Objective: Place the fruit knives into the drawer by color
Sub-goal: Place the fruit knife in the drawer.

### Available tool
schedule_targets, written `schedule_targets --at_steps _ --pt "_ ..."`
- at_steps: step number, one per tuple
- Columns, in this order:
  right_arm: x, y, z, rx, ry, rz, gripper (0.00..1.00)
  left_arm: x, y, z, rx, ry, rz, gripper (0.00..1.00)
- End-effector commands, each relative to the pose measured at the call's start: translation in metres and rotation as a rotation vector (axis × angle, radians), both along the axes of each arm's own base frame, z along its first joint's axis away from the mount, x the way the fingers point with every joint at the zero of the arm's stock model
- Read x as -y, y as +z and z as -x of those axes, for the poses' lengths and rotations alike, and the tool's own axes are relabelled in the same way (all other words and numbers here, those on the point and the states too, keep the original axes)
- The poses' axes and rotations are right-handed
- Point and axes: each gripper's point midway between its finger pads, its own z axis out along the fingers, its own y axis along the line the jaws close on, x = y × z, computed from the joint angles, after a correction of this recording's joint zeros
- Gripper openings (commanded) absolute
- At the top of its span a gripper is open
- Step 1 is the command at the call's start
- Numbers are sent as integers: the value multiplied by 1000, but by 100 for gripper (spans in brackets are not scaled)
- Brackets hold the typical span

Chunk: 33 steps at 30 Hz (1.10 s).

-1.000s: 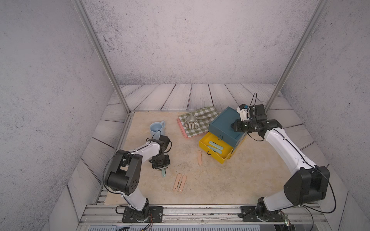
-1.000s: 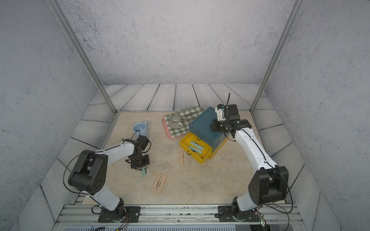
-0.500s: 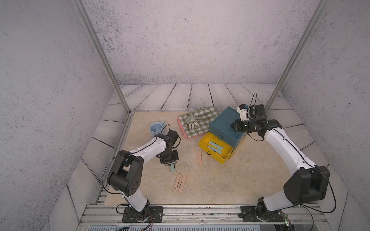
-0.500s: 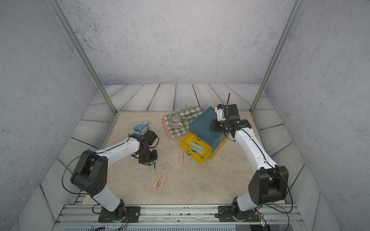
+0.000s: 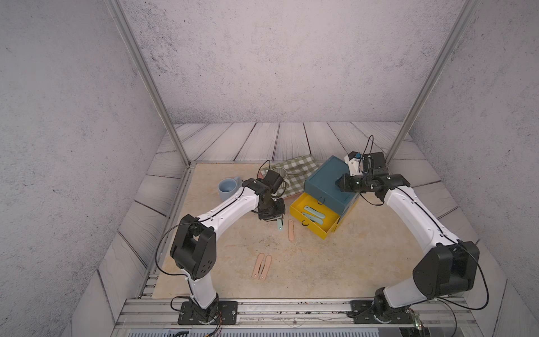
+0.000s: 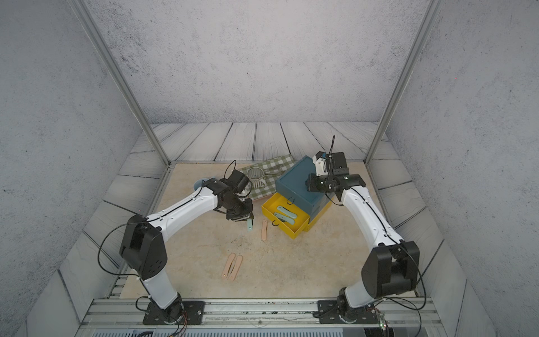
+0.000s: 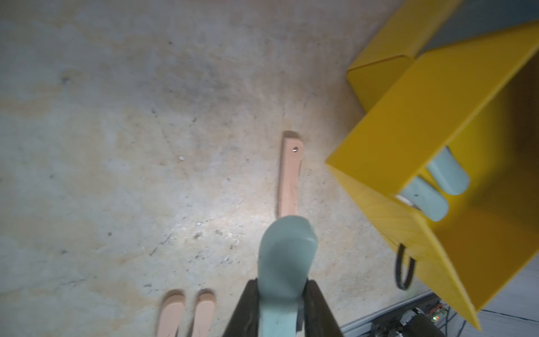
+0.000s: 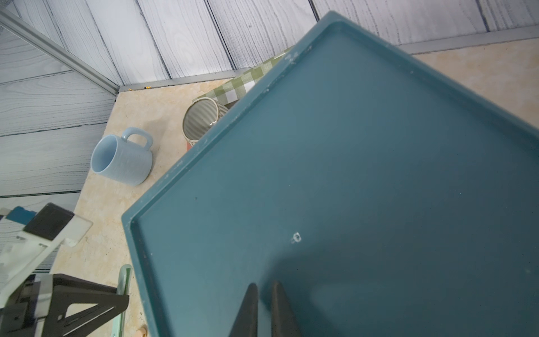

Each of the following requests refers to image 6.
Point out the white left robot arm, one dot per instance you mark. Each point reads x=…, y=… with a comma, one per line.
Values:
x=143, y=246

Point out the light blue mug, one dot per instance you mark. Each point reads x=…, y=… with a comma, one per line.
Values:
x=198, y=184

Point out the green striped ceramic cup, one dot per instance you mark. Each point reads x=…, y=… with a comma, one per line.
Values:
x=257, y=177

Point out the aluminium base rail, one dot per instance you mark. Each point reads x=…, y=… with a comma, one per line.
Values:
x=262, y=317

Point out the green checkered cloth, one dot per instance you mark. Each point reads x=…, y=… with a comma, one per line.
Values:
x=273, y=169

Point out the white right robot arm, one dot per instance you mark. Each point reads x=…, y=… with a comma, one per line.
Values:
x=392, y=265

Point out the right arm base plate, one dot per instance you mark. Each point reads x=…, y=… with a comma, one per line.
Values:
x=334, y=312

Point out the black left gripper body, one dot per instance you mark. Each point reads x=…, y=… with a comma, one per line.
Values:
x=240, y=210

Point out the aluminium frame post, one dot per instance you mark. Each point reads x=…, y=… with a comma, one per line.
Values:
x=417, y=46
x=91, y=29

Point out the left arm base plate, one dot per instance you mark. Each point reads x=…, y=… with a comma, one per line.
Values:
x=183, y=313

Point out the aluminium frame post right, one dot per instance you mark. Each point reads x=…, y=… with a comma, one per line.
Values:
x=417, y=46

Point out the aluminium frame post left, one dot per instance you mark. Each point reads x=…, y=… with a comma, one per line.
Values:
x=91, y=29

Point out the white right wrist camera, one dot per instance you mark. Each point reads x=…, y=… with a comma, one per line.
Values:
x=321, y=164

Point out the teal drawer cabinet box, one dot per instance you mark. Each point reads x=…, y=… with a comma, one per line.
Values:
x=292, y=186

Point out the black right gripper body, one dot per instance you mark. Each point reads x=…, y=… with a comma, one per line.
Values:
x=318, y=185

